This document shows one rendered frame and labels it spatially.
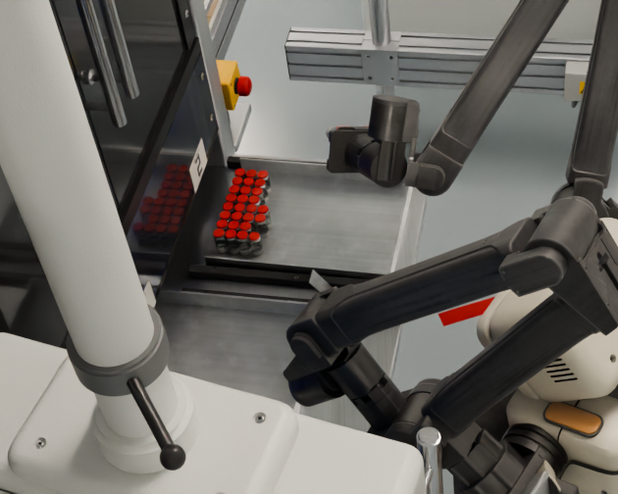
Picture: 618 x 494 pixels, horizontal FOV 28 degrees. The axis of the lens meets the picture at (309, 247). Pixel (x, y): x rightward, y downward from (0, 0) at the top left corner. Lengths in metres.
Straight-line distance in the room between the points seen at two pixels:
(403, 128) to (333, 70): 1.50
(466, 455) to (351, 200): 0.90
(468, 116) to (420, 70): 1.47
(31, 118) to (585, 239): 0.64
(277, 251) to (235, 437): 1.12
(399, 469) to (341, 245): 1.12
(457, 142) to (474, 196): 1.81
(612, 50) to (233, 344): 0.83
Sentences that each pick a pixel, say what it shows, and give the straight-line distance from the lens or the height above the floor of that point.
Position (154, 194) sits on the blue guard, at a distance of 2.04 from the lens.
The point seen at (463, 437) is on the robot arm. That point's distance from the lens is 1.55.
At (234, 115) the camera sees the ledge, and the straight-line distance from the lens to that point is 2.55.
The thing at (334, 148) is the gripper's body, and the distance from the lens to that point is 1.85.
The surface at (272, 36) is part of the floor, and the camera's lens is 4.17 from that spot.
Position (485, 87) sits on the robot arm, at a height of 1.41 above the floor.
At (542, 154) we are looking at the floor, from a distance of 3.68.
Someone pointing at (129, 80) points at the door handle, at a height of 1.46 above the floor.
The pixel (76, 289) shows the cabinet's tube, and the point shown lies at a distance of 0.99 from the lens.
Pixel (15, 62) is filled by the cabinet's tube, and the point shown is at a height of 2.06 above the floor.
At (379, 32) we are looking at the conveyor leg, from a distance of 3.17.
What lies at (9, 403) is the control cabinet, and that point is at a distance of 1.31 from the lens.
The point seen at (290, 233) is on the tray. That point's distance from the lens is 2.29.
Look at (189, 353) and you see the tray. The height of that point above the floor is 0.88.
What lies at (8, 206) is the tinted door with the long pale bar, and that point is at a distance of 1.58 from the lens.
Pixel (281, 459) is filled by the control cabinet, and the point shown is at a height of 1.57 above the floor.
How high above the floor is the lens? 2.56
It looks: 48 degrees down
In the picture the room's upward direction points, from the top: 9 degrees counter-clockwise
